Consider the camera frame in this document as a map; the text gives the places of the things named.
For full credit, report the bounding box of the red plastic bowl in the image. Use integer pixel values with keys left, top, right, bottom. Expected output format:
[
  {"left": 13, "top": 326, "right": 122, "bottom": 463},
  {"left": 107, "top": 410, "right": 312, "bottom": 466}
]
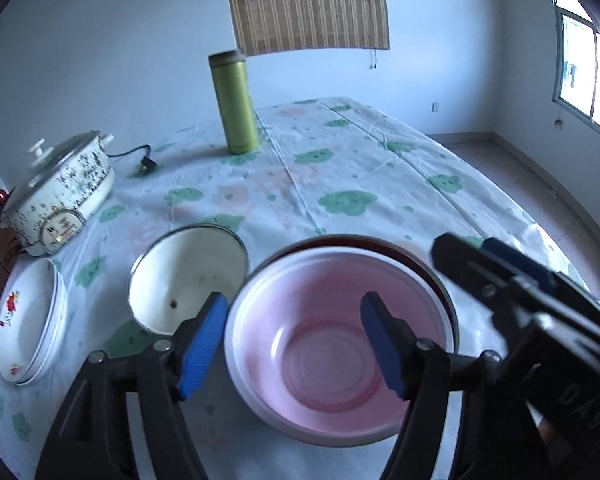
[{"left": 224, "top": 246, "right": 460, "bottom": 446}]

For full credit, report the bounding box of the stainless steel bowl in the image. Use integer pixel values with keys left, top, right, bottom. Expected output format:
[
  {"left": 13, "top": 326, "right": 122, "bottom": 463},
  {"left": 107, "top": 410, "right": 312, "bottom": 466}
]
[{"left": 246, "top": 233, "right": 460, "bottom": 353}]

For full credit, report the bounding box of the red flower white plate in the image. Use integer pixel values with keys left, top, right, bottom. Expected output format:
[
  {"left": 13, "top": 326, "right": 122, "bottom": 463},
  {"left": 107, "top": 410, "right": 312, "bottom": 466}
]
[{"left": 0, "top": 258, "right": 59, "bottom": 384}]

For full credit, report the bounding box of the white enamel bowl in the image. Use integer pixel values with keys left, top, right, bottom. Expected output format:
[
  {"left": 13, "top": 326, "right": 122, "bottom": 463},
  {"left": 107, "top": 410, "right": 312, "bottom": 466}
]
[{"left": 128, "top": 223, "right": 249, "bottom": 336}]

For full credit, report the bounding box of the pink flower rimmed plate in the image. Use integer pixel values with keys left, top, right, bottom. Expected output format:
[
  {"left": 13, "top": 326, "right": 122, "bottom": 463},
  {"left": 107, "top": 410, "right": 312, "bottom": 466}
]
[{"left": 16, "top": 259, "right": 68, "bottom": 386}]

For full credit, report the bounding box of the floral white tablecloth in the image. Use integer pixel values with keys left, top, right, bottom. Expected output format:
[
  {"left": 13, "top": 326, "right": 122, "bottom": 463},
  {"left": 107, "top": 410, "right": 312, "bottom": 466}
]
[{"left": 0, "top": 98, "right": 581, "bottom": 479}]

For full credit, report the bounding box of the small red object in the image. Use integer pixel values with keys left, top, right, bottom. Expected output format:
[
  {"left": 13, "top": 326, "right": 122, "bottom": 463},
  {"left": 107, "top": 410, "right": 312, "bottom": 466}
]
[{"left": 0, "top": 188, "right": 8, "bottom": 206}]

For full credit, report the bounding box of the floral electric cooking pot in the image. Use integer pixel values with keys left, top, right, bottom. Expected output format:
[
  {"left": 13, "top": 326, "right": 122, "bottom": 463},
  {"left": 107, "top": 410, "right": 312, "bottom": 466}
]
[{"left": 1, "top": 130, "right": 114, "bottom": 257}]

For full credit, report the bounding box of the green thermos bottle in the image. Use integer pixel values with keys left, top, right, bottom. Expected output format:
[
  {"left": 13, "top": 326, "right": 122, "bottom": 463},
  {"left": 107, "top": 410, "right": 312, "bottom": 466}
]
[{"left": 209, "top": 50, "right": 259, "bottom": 155}]

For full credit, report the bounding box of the bamboo window blind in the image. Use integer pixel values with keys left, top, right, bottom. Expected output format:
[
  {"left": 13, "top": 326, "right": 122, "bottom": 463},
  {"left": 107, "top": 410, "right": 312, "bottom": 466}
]
[{"left": 228, "top": 0, "right": 390, "bottom": 56}]

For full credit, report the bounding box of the window with frame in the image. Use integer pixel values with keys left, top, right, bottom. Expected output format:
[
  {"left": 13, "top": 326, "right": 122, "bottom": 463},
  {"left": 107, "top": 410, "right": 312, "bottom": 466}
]
[{"left": 552, "top": 0, "right": 600, "bottom": 134}]

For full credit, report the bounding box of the black power cord plug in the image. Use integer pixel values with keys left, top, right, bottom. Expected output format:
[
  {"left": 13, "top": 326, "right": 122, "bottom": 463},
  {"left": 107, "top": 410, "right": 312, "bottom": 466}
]
[{"left": 106, "top": 144, "right": 159, "bottom": 174}]

